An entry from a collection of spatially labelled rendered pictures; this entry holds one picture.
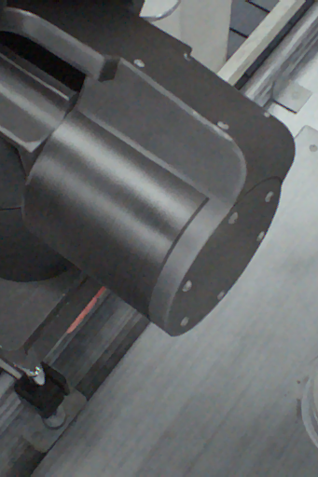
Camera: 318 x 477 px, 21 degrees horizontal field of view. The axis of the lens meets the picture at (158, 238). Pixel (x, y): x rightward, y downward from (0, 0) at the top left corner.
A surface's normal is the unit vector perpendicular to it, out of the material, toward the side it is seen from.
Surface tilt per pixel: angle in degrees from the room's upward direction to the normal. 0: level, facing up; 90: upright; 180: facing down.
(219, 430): 0
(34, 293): 2
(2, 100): 2
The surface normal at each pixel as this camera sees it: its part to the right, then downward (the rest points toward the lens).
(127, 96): -0.52, 0.25
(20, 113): -0.03, -0.49
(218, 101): 0.43, -0.76
